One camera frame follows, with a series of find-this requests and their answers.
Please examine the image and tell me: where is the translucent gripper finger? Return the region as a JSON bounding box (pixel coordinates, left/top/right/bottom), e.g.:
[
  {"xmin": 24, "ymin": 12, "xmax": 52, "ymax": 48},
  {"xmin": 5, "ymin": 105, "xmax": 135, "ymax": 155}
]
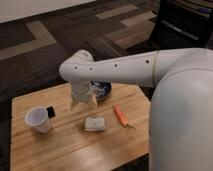
[
  {"xmin": 70, "ymin": 100, "xmax": 80, "ymax": 109},
  {"xmin": 88, "ymin": 96, "xmax": 98, "ymax": 109}
]

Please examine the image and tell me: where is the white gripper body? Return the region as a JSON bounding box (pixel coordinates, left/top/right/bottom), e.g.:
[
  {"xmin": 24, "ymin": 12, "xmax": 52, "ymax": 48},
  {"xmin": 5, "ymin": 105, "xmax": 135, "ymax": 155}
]
[{"xmin": 71, "ymin": 82, "xmax": 93, "ymax": 102}]

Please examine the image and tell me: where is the orange pepper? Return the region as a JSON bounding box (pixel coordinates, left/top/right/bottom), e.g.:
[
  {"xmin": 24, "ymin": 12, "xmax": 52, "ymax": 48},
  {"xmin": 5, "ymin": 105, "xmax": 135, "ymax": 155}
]
[{"xmin": 113, "ymin": 106, "xmax": 131, "ymax": 127}]

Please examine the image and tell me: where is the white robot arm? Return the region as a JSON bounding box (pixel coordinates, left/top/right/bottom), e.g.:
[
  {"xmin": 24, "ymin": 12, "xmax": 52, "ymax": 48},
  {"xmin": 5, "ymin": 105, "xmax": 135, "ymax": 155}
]
[{"xmin": 59, "ymin": 48, "xmax": 213, "ymax": 110}]

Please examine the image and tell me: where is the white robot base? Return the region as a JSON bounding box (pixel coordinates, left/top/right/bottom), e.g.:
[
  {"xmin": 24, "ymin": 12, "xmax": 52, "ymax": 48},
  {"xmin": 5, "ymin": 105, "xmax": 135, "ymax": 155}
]
[{"xmin": 149, "ymin": 70, "xmax": 213, "ymax": 171}]

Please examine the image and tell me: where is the blue ceramic bowl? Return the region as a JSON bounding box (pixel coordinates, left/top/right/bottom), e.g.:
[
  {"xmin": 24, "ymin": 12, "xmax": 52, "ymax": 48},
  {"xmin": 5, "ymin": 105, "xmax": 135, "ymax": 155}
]
[{"xmin": 92, "ymin": 81, "xmax": 112, "ymax": 101}]

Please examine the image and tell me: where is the white sponge block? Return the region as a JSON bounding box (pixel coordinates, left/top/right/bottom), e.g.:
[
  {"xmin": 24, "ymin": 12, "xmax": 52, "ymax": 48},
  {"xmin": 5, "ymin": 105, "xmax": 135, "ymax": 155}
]
[{"xmin": 85, "ymin": 117, "xmax": 106, "ymax": 131}]

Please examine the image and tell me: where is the small black box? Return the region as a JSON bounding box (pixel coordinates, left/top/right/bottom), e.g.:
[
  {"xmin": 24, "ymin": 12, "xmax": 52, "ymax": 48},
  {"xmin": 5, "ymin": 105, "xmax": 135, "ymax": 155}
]
[{"xmin": 46, "ymin": 106, "xmax": 55, "ymax": 118}]

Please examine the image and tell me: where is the white plastic cup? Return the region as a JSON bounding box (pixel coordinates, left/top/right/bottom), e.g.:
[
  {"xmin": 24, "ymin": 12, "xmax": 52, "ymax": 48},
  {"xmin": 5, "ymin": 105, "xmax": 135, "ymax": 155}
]
[{"xmin": 25, "ymin": 106, "xmax": 52, "ymax": 133}]

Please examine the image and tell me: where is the black cabinet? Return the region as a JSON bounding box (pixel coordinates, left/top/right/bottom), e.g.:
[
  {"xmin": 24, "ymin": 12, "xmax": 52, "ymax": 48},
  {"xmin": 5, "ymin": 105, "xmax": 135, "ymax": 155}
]
[{"xmin": 148, "ymin": 0, "xmax": 213, "ymax": 50}]

